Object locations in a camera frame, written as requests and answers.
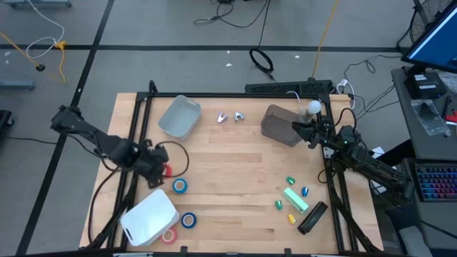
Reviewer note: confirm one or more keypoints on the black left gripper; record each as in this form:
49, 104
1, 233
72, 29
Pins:
150, 153

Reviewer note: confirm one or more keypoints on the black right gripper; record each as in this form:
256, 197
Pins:
323, 137

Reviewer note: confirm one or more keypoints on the red tape roll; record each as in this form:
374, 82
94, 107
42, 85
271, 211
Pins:
168, 171

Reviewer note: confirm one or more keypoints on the light blue tape roll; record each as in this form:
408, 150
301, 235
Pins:
180, 180

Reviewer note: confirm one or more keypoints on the dark blue tape roll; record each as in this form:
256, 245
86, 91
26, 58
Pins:
188, 214

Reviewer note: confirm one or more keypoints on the green staple remover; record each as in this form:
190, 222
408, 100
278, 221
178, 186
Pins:
278, 205
290, 180

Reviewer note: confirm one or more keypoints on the pink tape roll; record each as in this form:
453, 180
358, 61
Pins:
168, 229

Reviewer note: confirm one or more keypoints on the blue staple remover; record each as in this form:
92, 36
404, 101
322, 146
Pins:
304, 192

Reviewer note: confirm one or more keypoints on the mint green stapler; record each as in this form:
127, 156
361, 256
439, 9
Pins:
295, 200

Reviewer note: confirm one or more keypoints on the black stapler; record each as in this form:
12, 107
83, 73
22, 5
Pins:
312, 217

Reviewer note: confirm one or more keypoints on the yellow staple remover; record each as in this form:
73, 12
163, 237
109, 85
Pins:
292, 219

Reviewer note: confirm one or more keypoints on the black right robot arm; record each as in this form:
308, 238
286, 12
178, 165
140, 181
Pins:
375, 167

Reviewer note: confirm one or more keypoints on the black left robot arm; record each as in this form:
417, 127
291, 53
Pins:
103, 142

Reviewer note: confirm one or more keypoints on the white globe bulb lamp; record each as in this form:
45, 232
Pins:
314, 106

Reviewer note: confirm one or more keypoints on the clear smoky plastic bin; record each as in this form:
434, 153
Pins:
276, 125

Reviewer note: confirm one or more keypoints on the silver mounting plate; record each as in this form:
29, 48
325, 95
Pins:
328, 153

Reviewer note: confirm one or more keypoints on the white plastic bin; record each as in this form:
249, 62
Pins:
150, 217

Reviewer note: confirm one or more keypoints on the black perforated metal box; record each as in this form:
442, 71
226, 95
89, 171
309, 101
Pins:
285, 87

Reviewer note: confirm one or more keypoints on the white power adapter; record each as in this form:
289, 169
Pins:
342, 85

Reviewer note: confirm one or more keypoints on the grey plastic bin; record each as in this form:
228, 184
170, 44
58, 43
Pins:
180, 118

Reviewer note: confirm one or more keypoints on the white paper sheet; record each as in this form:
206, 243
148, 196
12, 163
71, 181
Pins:
378, 151

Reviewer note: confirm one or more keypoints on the black table clamp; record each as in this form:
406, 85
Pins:
184, 250
287, 252

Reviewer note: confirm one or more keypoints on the white box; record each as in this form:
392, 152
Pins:
375, 186

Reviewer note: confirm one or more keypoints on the grey desk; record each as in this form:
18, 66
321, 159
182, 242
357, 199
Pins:
410, 128

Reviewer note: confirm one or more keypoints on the small black computer box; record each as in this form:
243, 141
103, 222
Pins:
425, 85

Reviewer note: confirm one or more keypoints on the clear plastic bag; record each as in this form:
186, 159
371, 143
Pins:
433, 121

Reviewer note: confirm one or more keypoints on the rainbow backlit keyboard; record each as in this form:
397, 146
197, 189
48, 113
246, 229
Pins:
437, 182

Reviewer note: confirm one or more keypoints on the red hand tool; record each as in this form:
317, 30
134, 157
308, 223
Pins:
452, 118

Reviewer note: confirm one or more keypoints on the grey chair seat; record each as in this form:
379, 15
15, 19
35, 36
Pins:
414, 242

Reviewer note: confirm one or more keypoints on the black computer monitor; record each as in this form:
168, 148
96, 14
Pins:
435, 46

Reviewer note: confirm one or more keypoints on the dark keyboard desk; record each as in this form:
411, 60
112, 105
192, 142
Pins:
439, 214

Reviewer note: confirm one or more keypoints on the black round floor puck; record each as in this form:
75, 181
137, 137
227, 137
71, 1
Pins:
40, 67

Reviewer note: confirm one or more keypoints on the black standing fan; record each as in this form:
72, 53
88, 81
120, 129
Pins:
420, 10

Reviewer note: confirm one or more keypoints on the grey table base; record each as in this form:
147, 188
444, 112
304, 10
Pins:
35, 3
16, 85

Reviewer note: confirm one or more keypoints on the black aluminium table frame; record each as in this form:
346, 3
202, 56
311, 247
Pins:
232, 95

